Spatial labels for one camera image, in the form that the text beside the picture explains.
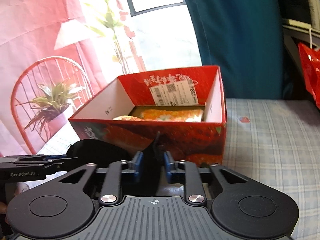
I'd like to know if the black soft cloth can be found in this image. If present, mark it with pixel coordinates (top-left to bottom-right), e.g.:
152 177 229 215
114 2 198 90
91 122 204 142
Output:
65 130 186 197

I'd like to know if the person's left hand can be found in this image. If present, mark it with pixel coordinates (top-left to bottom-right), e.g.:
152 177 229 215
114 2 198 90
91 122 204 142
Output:
0 202 7 221

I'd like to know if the orange patterned cloth in box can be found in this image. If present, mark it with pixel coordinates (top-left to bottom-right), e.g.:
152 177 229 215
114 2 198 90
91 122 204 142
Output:
113 109 204 122

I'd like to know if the red strawberry cardboard box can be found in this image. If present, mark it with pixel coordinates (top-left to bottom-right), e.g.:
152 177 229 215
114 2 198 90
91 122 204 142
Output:
69 66 227 165

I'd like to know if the plaid strawberry bedsheet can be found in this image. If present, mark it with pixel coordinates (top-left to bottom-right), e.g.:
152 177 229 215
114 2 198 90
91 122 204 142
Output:
15 97 320 240

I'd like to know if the white label on box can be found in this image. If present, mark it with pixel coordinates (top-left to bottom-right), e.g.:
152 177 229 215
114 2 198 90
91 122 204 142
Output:
149 79 199 106

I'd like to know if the pink printed backdrop curtain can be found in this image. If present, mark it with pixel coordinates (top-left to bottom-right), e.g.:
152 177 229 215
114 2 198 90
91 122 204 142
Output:
0 0 147 157

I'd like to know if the teal curtain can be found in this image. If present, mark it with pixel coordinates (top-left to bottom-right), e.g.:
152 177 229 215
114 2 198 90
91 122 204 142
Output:
185 0 283 99

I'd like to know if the red plastic bag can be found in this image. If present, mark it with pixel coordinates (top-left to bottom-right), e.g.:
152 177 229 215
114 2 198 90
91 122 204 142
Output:
298 43 320 108

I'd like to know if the white bottle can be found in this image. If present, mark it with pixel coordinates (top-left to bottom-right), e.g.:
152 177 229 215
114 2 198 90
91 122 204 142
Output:
308 0 320 30

